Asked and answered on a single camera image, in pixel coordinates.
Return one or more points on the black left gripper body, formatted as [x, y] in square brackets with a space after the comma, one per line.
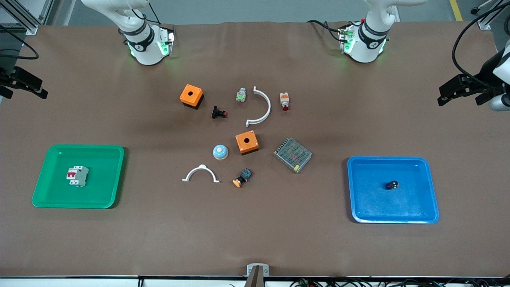
[479, 88]

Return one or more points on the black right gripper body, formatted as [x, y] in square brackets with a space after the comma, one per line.
[8, 77]

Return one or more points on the grey circuit breaker red switch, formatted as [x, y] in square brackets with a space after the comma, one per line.
[77, 176]

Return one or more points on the small black capacitor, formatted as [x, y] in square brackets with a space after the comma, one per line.
[391, 185]

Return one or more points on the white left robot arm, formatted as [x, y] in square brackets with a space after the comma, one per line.
[364, 44]

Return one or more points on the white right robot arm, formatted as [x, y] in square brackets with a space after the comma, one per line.
[145, 44]

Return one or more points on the black side panel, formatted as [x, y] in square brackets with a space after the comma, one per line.
[10, 44]

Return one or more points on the green plastic tray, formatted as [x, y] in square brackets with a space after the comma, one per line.
[79, 191]

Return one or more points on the blue plastic tray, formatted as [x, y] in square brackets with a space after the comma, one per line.
[382, 205]

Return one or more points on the orange button box black base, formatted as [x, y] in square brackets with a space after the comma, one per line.
[190, 95]

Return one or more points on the white orange red indicator lamp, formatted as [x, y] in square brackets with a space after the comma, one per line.
[284, 100]

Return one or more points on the metal mesh power supply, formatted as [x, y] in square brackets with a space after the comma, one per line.
[293, 154]

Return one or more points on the black pushbutton red tip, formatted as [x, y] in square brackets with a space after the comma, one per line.
[217, 112]

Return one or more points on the blue dome beige base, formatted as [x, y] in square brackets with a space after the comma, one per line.
[220, 152]

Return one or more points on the orange pushbutton blue contact block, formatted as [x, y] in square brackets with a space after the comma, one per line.
[243, 177]

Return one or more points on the aluminium frame profile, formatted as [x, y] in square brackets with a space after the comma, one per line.
[488, 22]
[24, 16]

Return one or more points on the small white arched bracket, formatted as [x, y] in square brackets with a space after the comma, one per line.
[201, 168]

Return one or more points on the large white curved bracket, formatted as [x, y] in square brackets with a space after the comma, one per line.
[268, 104]

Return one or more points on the grey switch green button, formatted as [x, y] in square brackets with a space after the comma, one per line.
[241, 95]

